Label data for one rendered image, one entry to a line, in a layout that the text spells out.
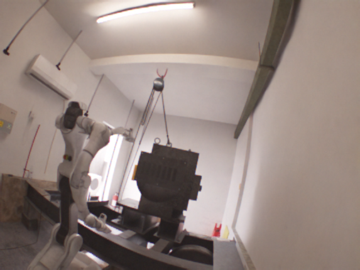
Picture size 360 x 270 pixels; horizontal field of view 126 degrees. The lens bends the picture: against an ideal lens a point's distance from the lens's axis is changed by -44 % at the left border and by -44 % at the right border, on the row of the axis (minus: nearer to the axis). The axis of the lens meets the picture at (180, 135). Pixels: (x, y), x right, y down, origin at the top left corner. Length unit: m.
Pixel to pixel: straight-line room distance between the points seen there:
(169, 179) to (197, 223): 2.65
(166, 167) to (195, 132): 2.71
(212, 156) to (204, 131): 0.65
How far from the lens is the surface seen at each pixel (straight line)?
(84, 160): 0.88
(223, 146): 4.04
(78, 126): 1.03
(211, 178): 3.93
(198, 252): 1.79
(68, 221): 1.29
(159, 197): 1.56
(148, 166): 1.55
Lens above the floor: 1.33
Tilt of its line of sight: 14 degrees up
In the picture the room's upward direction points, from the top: 13 degrees clockwise
